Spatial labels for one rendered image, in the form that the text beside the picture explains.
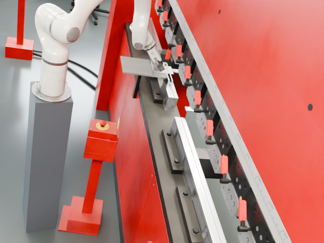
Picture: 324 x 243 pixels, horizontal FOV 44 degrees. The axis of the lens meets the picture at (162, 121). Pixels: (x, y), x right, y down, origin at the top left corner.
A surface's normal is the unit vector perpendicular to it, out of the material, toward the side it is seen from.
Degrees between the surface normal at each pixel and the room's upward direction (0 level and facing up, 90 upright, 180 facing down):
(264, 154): 90
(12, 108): 0
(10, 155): 0
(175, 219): 0
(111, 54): 90
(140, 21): 55
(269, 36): 90
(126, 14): 90
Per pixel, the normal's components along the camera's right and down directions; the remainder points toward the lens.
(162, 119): 0.25, -0.77
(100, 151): 0.02, 0.61
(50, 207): 0.36, 0.64
